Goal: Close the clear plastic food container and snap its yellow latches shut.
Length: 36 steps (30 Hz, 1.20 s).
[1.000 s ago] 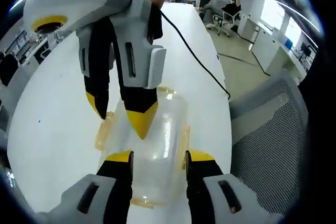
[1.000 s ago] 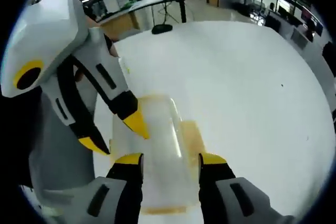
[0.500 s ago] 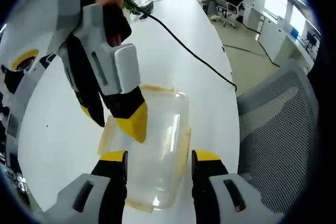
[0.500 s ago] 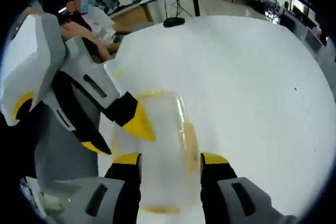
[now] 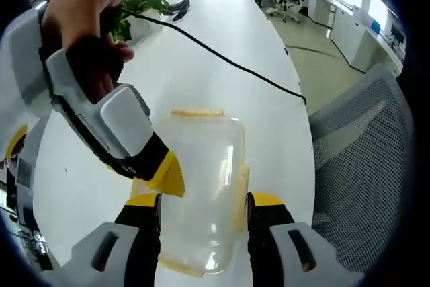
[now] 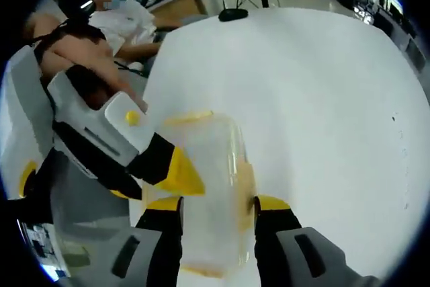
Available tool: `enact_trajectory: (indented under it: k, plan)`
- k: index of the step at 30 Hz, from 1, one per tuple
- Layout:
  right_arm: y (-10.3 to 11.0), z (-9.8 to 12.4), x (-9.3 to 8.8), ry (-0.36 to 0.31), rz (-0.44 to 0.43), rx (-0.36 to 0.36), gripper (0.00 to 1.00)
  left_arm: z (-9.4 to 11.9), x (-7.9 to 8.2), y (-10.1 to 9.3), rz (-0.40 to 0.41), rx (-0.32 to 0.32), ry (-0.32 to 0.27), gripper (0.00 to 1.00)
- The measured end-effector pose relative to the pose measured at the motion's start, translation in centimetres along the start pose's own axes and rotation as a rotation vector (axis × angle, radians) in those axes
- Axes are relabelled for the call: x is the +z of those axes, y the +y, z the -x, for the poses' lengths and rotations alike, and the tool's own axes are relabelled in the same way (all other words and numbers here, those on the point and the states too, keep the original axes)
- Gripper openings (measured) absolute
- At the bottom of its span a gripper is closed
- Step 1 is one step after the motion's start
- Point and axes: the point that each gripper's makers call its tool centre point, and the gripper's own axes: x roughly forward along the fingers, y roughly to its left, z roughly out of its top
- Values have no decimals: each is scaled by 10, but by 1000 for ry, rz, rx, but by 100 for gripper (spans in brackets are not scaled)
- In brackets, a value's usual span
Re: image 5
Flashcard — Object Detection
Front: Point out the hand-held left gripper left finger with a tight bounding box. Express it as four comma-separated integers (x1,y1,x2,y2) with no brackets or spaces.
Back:
50,194,163,286

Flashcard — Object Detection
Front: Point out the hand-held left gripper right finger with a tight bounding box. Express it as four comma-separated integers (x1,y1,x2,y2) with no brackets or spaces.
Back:
247,191,349,286

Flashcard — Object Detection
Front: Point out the clear container with yellow buckles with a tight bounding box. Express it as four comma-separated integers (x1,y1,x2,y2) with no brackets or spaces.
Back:
131,108,251,280

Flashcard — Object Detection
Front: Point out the person's right hand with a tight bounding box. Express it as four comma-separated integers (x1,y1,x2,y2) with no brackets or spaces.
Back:
41,0,136,104

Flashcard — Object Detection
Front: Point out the grey mesh office chair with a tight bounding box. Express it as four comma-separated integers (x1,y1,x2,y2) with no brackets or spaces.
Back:
308,63,418,274

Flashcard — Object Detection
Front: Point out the potted green plant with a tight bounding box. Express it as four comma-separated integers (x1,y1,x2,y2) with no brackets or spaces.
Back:
110,0,171,45

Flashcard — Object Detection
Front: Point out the black flat device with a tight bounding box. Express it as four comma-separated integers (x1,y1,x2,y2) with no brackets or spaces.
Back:
172,0,193,22

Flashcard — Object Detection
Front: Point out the white swivel chair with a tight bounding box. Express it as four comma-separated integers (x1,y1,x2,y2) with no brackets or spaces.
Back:
284,0,305,24

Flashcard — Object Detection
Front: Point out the white low cabinet row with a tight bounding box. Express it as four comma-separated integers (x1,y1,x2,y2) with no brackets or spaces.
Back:
329,0,404,75

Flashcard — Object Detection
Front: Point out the black cable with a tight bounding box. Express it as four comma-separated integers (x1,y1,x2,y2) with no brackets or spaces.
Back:
123,8,308,104

